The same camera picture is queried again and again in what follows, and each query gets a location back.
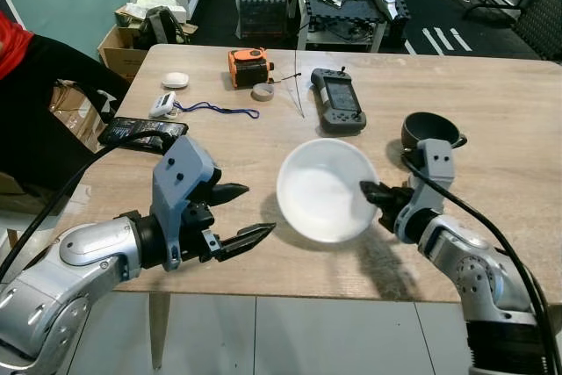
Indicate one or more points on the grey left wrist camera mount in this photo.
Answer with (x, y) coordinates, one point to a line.
(180, 169)

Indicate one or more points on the black flat box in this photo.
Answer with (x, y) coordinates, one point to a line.
(140, 133)

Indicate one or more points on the brown tape roll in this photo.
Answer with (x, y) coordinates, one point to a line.
(262, 91)

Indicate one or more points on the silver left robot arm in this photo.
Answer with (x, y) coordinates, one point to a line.
(61, 274)

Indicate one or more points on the wooden table leg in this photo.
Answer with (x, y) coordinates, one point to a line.
(159, 331)

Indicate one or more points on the open cardboard box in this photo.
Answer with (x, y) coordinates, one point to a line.
(118, 54)

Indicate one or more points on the orange and black device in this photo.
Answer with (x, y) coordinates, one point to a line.
(248, 68)

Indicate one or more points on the white oval case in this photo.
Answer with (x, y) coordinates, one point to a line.
(175, 80)

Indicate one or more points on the black backpack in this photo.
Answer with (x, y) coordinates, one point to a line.
(158, 28)

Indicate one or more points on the small white device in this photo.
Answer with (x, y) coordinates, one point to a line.
(162, 105)

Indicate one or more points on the black cart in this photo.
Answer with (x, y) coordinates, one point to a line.
(347, 24)

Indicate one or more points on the black foam panel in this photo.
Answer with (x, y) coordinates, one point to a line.
(540, 15)

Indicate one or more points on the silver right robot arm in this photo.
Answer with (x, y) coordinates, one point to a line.
(470, 283)

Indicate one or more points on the flattened cardboard box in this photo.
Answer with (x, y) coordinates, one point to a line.
(75, 111)

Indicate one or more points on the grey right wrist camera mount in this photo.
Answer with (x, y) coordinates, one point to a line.
(438, 173)

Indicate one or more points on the person in black and red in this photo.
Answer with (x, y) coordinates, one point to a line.
(44, 111)

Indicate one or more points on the grey crate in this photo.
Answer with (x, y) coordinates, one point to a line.
(262, 15)

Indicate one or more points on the black handheld controller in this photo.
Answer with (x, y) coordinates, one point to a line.
(338, 101)

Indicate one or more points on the white plastic bag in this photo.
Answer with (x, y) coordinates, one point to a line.
(162, 4)

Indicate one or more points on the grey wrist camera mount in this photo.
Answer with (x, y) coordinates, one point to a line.
(180, 169)
(438, 173)

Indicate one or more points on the white bowl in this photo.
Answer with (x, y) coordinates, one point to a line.
(320, 191)

